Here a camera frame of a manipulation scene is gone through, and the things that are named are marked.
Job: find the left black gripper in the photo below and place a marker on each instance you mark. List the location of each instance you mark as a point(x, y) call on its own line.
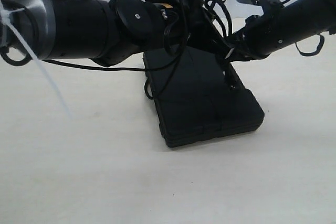
point(189, 23)

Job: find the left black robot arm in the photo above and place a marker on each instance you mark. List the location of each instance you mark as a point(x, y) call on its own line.
point(106, 32)

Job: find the white zip tie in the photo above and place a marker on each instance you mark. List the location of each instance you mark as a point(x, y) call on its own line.
point(6, 22)

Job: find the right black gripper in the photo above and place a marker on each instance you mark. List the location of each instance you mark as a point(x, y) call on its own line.
point(243, 43)

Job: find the black plastic carrying case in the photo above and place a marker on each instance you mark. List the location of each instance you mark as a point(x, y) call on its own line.
point(203, 101)

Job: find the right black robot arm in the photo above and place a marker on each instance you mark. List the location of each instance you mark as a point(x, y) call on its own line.
point(281, 27)

